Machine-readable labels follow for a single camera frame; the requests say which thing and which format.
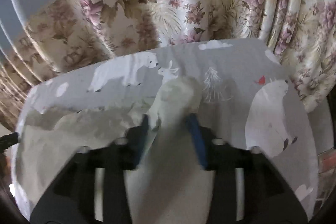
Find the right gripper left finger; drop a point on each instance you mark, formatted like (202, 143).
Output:
(90, 188)

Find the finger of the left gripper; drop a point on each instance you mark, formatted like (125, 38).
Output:
(7, 141)

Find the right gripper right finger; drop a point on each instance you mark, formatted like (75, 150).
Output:
(247, 187)

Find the beige hooded jacket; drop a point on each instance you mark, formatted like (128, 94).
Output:
(168, 185)

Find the grey animal print bedsheet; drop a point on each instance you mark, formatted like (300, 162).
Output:
(247, 99)

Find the blue floral curtain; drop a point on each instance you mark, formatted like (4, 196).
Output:
(41, 39)

